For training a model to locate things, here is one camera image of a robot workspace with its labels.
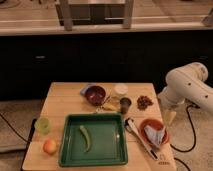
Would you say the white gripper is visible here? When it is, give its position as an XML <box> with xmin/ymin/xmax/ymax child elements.
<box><xmin>157</xmin><ymin>87</ymin><xmax>184</xmax><ymax>126</ymax></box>

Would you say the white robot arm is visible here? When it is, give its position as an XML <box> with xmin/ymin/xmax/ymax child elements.
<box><xmin>157</xmin><ymin>62</ymin><xmax>213</xmax><ymax>126</ymax></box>

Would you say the green plastic tray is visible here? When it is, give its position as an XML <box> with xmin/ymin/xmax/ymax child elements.
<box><xmin>58</xmin><ymin>114</ymin><xmax>128</xmax><ymax>167</ymax></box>

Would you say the orange red plate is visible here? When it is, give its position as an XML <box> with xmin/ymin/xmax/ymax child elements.
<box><xmin>139</xmin><ymin>118</ymin><xmax>169</xmax><ymax>148</ymax></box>

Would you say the grey blue crumpled cloth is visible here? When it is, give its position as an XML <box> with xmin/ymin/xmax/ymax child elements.
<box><xmin>144</xmin><ymin>125</ymin><xmax>166</xmax><ymax>148</ymax></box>

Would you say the small metal cup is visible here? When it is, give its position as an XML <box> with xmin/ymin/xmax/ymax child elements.
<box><xmin>120</xmin><ymin>97</ymin><xmax>132</xmax><ymax>114</ymax></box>

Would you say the white lidded container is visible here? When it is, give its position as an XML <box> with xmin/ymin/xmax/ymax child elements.
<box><xmin>114</xmin><ymin>83</ymin><xmax>128</xmax><ymax>97</ymax></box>

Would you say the yellow plastic wrapped item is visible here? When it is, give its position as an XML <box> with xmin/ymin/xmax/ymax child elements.
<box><xmin>102</xmin><ymin>96</ymin><xmax>120</xmax><ymax>111</ymax></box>

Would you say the dark red bowl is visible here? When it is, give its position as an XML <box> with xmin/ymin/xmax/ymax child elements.
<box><xmin>85</xmin><ymin>86</ymin><xmax>106</xmax><ymax>106</ymax></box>

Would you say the green chili pepper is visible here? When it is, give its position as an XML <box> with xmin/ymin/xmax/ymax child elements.
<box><xmin>79</xmin><ymin>125</ymin><xmax>91</xmax><ymax>152</ymax></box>

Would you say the orange peach fruit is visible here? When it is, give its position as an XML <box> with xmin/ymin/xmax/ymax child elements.
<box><xmin>43</xmin><ymin>139</ymin><xmax>57</xmax><ymax>155</ymax></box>

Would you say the green plastic cup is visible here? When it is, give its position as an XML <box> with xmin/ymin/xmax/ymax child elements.
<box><xmin>34</xmin><ymin>117</ymin><xmax>50</xmax><ymax>135</ymax></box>

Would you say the light wooden stool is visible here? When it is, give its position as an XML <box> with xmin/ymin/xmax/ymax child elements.
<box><xmin>55</xmin><ymin>0</ymin><xmax>134</xmax><ymax>31</ymax></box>

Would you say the black cable right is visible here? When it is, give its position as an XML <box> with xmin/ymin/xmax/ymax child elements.
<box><xmin>169</xmin><ymin>104</ymin><xmax>198</xmax><ymax>154</ymax></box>

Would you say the black cable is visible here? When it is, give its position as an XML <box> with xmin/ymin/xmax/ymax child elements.
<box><xmin>0</xmin><ymin>113</ymin><xmax>29</xmax><ymax>144</ymax></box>
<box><xmin>169</xmin><ymin>104</ymin><xmax>198</xmax><ymax>154</ymax></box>

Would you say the white black handled utensil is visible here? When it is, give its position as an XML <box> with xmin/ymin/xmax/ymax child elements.
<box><xmin>125</xmin><ymin>118</ymin><xmax>158</xmax><ymax>161</ymax></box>

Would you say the black cable left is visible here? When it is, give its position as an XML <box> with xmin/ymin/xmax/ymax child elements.
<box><xmin>0</xmin><ymin>113</ymin><xmax>29</xmax><ymax>144</ymax></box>

